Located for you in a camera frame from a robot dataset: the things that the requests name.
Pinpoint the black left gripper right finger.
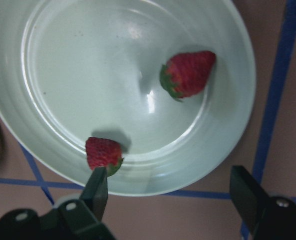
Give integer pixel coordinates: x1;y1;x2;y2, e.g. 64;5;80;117
229;165;296;240

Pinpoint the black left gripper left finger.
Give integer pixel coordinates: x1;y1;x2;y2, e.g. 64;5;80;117
0;167;115;240

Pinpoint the red strawberry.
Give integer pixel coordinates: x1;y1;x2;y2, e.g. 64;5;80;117
85;137;124;177
159;50;216;101

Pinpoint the pale green plate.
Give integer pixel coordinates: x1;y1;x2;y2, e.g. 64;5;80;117
0;0;256;197

